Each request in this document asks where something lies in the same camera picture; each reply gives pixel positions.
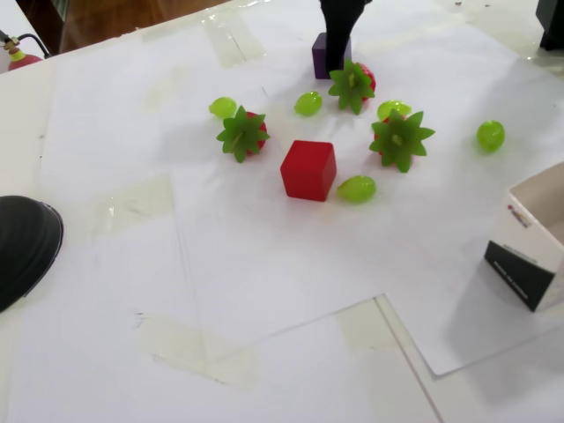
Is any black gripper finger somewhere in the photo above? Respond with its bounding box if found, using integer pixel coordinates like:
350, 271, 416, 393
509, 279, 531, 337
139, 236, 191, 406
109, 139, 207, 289
319, 0, 367, 74

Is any purple cube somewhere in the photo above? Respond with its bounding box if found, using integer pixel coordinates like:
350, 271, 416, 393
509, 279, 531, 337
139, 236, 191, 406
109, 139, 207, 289
311, 32, 353, 80

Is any red cube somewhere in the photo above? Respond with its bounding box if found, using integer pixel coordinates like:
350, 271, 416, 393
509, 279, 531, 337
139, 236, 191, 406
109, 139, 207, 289
279, 139, 338, 203

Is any red plastic strawberry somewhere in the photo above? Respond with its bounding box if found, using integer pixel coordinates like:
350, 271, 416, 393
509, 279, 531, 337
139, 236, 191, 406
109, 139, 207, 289
328, 58, 378, 115
369, 108, 437, 174
215, 104, 271, 164

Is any green plastic grape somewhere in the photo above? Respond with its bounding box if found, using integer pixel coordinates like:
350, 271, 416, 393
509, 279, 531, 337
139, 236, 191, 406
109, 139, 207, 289
208, 96, 239, 119
376, 100, 413, 121
293, 91, 323, 117
337, 174, 378, 205
475, 119, 506, 154

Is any beige masking tape strip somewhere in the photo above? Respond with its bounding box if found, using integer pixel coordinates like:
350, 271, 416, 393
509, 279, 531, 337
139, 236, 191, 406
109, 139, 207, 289
135, 313, 260, 390
335, 301, 400, 353
85, 173, 174, 224

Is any dark brown cabinet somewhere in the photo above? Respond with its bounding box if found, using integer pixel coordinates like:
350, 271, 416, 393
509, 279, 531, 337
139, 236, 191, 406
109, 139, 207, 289
15, 0, 74, 56

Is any white and black cardboard box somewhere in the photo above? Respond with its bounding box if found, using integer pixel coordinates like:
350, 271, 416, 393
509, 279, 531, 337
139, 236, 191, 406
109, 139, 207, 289
483, 161, 564, 313

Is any red fire extinguisher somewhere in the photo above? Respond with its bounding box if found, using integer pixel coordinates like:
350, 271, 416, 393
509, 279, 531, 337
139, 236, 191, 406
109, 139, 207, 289
0, 29, 54, 73

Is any black round stand base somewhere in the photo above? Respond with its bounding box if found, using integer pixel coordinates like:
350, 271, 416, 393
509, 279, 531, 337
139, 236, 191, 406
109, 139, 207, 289
0, 195, 65, 314

